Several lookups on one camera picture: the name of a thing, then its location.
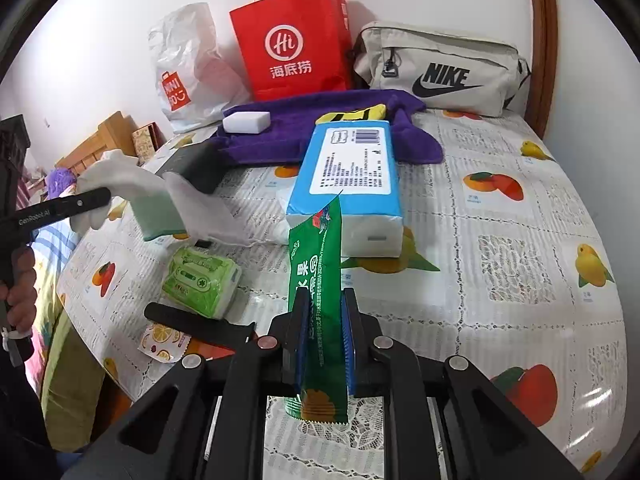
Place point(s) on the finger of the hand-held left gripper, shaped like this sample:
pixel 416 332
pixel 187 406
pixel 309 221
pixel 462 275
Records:
pixel 82 202

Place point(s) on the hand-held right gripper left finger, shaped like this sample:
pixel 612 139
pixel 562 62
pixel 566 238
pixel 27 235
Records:
pixel 301 340

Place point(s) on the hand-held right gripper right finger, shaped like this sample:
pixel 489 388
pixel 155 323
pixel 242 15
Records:
pixel 348 345

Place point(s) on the white cloth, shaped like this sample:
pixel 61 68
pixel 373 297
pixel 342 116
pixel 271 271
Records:
pixel 120 170

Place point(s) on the green snack packet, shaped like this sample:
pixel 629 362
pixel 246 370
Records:
pixel 317 260

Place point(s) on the green wet wipes pack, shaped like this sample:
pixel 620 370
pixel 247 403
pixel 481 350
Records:
pixel 200 280

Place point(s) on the dark green box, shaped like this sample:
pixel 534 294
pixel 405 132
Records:
pixel 197 165

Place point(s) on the person's left forearm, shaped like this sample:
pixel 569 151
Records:
pixel 22 420

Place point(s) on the person's left hand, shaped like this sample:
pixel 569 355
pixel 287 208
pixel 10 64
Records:
pixel 22 290

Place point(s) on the purple plush toy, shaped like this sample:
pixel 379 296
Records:
pixel 62 182

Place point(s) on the light wooden furniture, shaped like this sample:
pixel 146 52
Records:
pixel 100 142

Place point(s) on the patterned small box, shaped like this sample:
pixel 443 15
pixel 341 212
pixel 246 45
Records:
pixel 145 142

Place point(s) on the black plastic bar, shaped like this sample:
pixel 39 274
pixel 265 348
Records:
pixel 200 325

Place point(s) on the lemon print snack packet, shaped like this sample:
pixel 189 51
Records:
pixel 160 342

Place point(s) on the fruit print tablecloth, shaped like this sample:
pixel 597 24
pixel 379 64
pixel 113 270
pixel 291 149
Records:
pixel 475 270

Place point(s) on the olive green cushion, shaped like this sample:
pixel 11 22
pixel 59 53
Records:
pixel 75 385

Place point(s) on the white plastic shopping bag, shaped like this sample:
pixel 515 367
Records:
pixel 192 70

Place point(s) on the blue tissue pack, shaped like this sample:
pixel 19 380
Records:
pixel 350 170

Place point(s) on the white foam block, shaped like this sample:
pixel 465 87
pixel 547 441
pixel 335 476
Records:
pixel 246 122

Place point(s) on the purple towel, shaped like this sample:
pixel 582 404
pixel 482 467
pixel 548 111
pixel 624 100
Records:
pixel 280 145

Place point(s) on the yellow and black packet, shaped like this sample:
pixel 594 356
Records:
pixel 350 114

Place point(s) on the red paper bag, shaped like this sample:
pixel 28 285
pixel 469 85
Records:
pixel 295 45

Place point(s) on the beige waist bag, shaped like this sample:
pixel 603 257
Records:
pixel 440 60

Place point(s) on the brown wooden frame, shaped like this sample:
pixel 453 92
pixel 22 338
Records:
pixel 545 50

